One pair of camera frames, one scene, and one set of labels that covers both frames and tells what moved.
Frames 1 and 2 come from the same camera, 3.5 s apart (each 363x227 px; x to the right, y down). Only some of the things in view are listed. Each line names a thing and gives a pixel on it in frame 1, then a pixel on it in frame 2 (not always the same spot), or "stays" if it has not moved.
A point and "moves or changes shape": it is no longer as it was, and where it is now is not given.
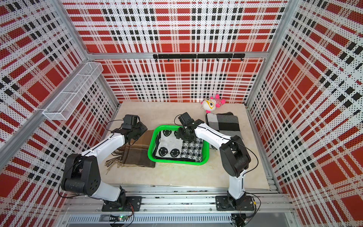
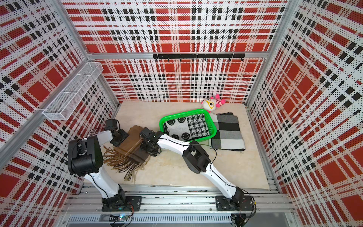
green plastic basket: x=206 y=152 to x=211 y=127
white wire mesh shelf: x=64 y=104 stays
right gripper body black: x=182 y=134 to x=145 y=144
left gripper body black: x=139 y=130 to x=122 y=135
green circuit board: x=118 y=218 stays
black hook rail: x=204 y=56 stays
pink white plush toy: x=210 y=104 stays
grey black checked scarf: x=226 y=122 stays
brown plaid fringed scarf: x=134 y=155 moves or changes shape
